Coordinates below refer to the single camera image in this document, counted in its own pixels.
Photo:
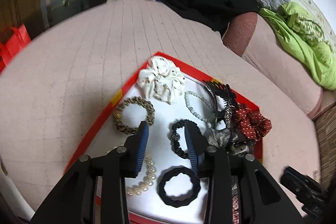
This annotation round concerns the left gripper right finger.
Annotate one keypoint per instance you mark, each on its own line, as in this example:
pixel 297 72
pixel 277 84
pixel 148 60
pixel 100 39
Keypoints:
pixel 261 199

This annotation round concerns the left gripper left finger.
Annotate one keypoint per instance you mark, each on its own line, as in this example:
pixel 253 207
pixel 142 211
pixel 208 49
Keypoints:
pixel 73 198

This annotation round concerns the red white checked scrunchie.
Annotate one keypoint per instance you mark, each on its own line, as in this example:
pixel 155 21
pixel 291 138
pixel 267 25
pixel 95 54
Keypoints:
pixel 235 201

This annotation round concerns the red polka dot scrunchie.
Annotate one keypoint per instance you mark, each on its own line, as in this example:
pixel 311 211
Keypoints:
pixel 252 124

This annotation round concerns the red tray box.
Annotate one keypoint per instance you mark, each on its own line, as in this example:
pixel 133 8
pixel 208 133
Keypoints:
pixel 103 137

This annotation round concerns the white dotted scrunchie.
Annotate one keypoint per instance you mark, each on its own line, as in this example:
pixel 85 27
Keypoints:
pixel 162 79

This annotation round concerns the grey black organza scrunchie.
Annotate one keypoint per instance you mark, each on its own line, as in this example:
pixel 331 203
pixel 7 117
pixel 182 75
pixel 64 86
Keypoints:
pixel 234 142

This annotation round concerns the striped brown pillow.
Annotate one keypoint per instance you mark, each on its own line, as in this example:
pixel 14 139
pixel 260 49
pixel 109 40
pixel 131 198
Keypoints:
pixel 325 126

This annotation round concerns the pink quilted bolster pillow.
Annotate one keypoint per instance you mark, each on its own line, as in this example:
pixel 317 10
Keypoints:
pixel 250 37

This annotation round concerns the green bed sheet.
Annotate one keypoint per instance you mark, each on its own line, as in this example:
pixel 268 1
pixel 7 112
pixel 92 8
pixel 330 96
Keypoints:
pixel 303 38

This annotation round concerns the red bag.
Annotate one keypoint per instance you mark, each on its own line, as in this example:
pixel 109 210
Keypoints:
pixel 15 44

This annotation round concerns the black cloth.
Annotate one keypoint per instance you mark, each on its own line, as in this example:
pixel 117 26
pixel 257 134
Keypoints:
pixel 216 14

